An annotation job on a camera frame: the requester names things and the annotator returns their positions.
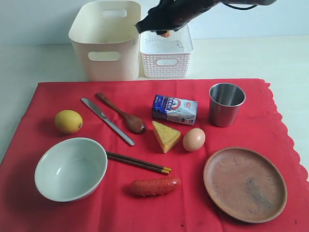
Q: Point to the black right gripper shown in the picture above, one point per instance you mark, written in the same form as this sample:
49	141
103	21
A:
173	14

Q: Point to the yellow cheese wedge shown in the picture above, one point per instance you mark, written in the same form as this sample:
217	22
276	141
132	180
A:
166	136

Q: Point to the brown egg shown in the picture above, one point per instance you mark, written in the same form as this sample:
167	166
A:
194	139

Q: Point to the yellow lemon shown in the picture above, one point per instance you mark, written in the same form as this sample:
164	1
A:
68	121

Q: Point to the red sausage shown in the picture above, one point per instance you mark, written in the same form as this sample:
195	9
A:
155	187

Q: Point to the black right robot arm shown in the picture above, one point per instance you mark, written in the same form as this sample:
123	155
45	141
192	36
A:
238	5

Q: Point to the white perforated plastic basket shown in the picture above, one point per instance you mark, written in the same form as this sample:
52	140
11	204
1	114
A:
166	57

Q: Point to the cream plastic storage bin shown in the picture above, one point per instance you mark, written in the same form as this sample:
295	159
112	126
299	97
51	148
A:
105	40

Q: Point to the blue and white milk carton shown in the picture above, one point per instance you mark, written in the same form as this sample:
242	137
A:
175	110

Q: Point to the brown wooden spoon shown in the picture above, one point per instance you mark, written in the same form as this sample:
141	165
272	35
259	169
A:
134	124

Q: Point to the stainless steel cup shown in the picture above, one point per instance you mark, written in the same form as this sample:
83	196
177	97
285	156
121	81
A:
225	102

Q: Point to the stainless steel table knife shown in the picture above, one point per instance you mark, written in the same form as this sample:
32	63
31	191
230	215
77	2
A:
94	108

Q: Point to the upper dark wooden chopstick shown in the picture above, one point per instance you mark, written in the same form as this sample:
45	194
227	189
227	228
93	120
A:
138	161

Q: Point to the dark wooden chopstick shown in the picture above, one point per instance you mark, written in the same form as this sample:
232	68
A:
138	161
144	166

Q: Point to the red tablecloth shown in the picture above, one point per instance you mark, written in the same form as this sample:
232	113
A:
111	207

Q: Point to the lower dark wooden chopstick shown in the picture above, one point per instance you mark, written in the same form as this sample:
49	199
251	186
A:
144	166

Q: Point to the pale green ceramic bowl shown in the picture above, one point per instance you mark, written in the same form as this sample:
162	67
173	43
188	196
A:
71	170

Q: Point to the round brown wooden plate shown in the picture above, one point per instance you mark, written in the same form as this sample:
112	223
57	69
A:
245	185

